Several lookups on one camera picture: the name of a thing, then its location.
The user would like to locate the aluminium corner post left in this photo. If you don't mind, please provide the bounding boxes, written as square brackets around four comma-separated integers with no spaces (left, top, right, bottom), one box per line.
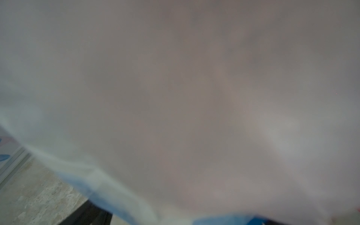
[1,147,31,189]

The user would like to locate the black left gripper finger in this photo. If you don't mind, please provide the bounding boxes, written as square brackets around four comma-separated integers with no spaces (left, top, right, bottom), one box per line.
[59,200,113,225]

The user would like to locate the pink trash bag liner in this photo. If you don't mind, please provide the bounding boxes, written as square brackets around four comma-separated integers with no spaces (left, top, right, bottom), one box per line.
[1,1,360,225]

